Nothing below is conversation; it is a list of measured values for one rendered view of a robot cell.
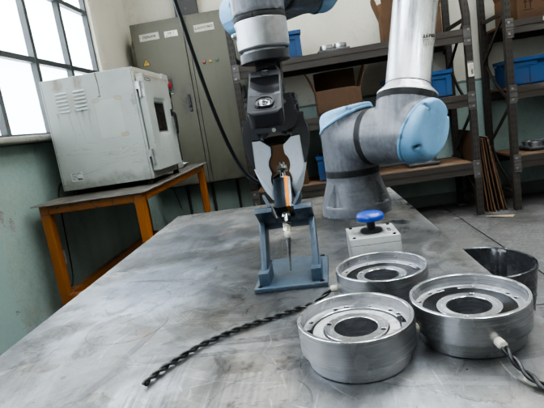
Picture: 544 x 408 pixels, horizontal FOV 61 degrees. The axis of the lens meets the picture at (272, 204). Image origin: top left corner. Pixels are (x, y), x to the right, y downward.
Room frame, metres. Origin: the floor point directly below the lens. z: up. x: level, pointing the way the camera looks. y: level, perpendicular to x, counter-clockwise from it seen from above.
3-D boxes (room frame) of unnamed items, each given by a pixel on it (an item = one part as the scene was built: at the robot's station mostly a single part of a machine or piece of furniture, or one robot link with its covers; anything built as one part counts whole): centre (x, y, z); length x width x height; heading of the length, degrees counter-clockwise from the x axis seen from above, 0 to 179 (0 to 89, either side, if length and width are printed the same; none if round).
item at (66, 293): (3.11, 0.86, 0.39); 1.50 x 0.62 x 0.78; 174
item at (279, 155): (4.12, -0.17, 0.64); 0.49 x 0.40 x 0.37; 89
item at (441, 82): (4.02, -1.36, 1.11); 0.52 x 0.38 x 0.22; 84
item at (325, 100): (4.07, -0.70, 1.19); 0.52 x 0.42 x 0.38; 84
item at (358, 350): (0.39, -0.06, 0.82); 0.10 x 0.10 x 0.04
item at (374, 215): (0.65, -0.14, 0.85); 0.04 x 0.04 x 0.05
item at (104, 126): (2.92, 0.83, 1.10); 0.62 x 0.61 x 0.65; 174
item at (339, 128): (1.00, -0.19, 0.97); 0.13 x 0.12 x 0.14; 40
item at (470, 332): (0.40, -0.17, 0.82); 0.10 x 0.10 x 0.04
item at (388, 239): (0.66, -0.14, 0.82); 0.08 x 0.07 x 0.05; 174
